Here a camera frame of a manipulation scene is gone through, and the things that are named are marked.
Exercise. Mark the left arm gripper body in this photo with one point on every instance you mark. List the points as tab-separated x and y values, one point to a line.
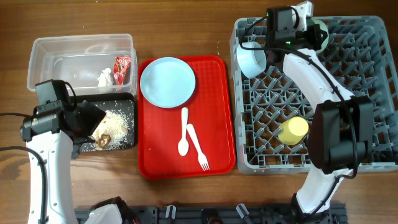
88	120

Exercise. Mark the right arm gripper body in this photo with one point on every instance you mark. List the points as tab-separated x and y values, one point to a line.
310	35

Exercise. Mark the light green bowl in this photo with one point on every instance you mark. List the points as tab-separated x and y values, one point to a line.
324	33

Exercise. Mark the food scraps with rice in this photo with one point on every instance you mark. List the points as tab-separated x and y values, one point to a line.
113	133

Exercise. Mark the white tissue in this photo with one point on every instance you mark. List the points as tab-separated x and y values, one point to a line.
105	78

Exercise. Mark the light blue bowl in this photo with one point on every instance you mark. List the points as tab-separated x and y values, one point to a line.
251	59

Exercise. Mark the red snack wrapper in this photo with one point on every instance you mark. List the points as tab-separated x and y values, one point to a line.
121	69

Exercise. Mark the yellow cup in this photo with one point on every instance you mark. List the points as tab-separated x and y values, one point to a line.
293	130

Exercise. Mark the light blue plate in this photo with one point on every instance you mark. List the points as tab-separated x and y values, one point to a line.
167	82

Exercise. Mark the white plastic spoon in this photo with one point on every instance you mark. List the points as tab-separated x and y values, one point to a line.
183	144

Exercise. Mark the white plastic fork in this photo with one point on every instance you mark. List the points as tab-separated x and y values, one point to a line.
201	156

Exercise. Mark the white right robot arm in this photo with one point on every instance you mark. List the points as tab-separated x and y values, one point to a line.
341	133

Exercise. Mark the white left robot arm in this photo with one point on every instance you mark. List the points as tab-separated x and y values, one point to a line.
51	134

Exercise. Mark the grey dishwasher rack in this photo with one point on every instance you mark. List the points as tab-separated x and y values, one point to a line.
358	55

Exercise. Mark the black food waste tray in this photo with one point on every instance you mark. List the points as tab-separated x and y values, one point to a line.
121	102

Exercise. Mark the clear plastic waste bin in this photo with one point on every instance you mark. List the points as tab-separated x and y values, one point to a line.
82	60

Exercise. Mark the red serving tray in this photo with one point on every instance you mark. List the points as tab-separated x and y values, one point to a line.
159	129

